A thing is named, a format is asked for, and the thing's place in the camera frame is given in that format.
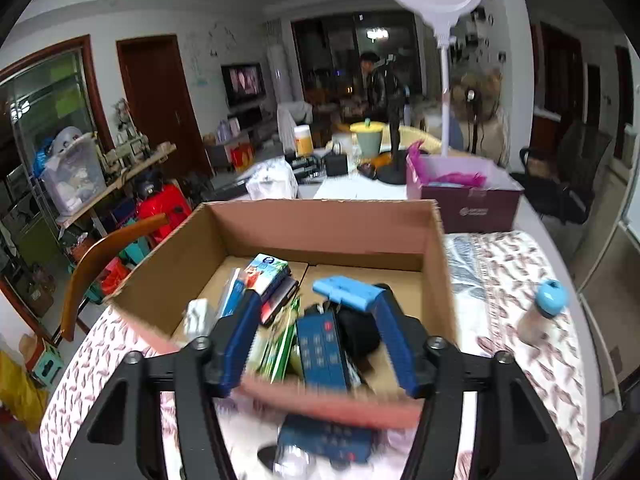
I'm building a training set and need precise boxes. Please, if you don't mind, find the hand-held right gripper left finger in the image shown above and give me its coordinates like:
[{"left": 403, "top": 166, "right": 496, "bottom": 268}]
[{"left": 57, "top": 290, "right": 262, "bottom": 480}]

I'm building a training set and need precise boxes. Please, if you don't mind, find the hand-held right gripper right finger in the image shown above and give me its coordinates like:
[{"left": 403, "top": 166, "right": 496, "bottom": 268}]
[{"left": 374, "top": 287, "right": 566, "bottom": 480}]

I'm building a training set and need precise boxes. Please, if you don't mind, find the blue remote control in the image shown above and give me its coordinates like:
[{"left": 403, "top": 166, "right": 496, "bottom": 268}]
[
  {"left": 277, "top": 415, "right": 376, "bottom": 463},
  {"left": 295, "top": 308, "right": 351, "bottom": 393}
]

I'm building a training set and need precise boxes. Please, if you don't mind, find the brown cardboard box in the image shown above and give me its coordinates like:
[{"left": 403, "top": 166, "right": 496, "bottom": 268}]
[{"left": 104, "top": 199, "right": 461, "bottom": 428}]

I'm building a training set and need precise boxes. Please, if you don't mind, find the green snack packet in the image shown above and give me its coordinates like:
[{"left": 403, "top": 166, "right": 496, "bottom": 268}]
[{"left": 257, "top": 300, "right": 301, "bottom": 378}]

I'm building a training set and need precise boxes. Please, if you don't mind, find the blue white tube box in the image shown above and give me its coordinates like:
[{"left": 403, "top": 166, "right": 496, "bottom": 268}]
[{"left": 217, "top": 267, "right": 246, "bottom": 318}]

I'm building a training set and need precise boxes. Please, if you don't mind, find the dark flat box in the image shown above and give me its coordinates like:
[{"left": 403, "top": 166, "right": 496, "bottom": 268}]
[{"left": 260, "top": 272, "right": 301, "bottom": 326}]

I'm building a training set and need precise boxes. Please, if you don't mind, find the light blue plastic case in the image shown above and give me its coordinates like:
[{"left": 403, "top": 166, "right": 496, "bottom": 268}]
[{"left": 313, "top": 276, "right": 383, "bottom": 313}]

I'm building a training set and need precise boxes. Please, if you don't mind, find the cartoon bear tissue packet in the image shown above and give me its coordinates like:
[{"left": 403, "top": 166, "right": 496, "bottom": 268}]
[{"left": 242, "top": 253, "right": 291, "bottom": 296}]

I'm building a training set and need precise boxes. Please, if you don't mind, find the paisley quilted blanket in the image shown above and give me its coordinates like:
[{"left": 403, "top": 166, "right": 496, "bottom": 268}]
[{"left": 40, "top": 230, "right": 588, "bottom": 480}]

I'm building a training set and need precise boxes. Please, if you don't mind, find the shiny silver object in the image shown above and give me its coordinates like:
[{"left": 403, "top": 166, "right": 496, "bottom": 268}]
[{"left": 257, "top": 442, "right": 313, "bottom": 480}]

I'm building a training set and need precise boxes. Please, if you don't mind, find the teal plastic stool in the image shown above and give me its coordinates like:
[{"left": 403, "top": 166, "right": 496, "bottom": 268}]
[{"left": 82, "top": 237, "right": 153, "bottom": 303}]

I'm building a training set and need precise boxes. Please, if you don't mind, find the blue-lid clear jar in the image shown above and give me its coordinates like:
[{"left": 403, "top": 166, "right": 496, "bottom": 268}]
[{"left": 516, "top": 280, "right": 571, "bottom": 346}]

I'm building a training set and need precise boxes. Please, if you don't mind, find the purple gift box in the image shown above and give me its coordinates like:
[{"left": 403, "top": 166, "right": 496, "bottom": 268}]
[{"left": 406, "top": 142, "right": 525, "bottom": 235}]

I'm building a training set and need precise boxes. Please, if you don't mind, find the red plastic case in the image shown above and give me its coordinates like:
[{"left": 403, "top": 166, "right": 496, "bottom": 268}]
[{"left": 136, "top": 182, "right": 193, "bottom": 246}]

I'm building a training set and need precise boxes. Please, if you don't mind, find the white plastic bag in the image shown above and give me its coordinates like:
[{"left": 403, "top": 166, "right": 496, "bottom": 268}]
[{"left": 246, "top": 156, "right": 299, "bottom": 201}]

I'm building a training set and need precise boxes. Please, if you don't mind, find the wooden chair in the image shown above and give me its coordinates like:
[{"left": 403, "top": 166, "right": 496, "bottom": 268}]
[{"left": 60, "top": 213, "right": 171, "bottom": 343}]

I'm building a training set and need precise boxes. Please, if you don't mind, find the orange black object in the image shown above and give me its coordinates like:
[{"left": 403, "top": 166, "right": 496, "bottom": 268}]
[{"left": 359, "top": 152, "right": 392, "bottom": 180}]

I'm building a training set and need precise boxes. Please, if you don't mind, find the red gift bag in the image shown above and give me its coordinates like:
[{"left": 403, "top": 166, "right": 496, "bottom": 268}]
[{"left": 230, "top": 142, "right": 255, "bottom": 171}]

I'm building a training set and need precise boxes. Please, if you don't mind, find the green plastic stool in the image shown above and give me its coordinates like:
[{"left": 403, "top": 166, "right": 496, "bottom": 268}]
[{"left": 30, "top": 340, "right": 63, "bottom": 386}]

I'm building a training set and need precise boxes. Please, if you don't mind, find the green bucket with yellow lid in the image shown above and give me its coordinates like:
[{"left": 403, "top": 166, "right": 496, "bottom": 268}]
[{"left": 349, "top": 119, "right": 387, "bottom": 157}]

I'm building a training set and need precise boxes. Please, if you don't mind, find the television cabinet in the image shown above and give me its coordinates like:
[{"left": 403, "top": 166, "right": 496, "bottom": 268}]
[{"left": 202, "top": 105, "right": 281, "bottom": 171}]

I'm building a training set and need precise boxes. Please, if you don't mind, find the white cloth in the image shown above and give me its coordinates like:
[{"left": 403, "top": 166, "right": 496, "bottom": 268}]
[{"left": 276, "top": 101, "right": 314, "bottom": 153}]

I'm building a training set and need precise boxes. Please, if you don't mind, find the yellow bag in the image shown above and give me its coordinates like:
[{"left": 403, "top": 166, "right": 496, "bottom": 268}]
[{"left": 0, "top": 350, "right": 48, "bottom": 433}]

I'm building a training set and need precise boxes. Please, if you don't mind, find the clear plastic storage bin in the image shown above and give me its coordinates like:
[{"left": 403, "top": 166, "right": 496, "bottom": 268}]
[{"left": 40, "top": 132, "right": 108, "bottom": 217}]

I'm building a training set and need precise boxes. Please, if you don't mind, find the black office chair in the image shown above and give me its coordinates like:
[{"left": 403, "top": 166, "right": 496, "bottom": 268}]
[{"left": 520, "top": 120, "right": 613, "bottom": 226}]

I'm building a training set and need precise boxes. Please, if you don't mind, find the brown wooden door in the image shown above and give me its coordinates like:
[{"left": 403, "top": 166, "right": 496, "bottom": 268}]
[{"left": 116, "top": 35, "right": 213, "bottom": 178}]

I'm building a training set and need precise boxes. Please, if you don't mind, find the standing fan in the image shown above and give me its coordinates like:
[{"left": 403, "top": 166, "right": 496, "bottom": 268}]
[{"left": 450, "top": 67, "right": 503, "bottom": 153}]

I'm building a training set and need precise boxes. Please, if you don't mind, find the white tower air conditioner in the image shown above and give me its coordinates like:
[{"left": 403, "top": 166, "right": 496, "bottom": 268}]
[{"left": 266, "top": 45, "right": 303, "bottom": 111}]

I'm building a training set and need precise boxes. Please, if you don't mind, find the wall television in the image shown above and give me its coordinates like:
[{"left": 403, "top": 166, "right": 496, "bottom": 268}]
[{"left": 221, "top": 62, "right": 266, "bottom": 108}]

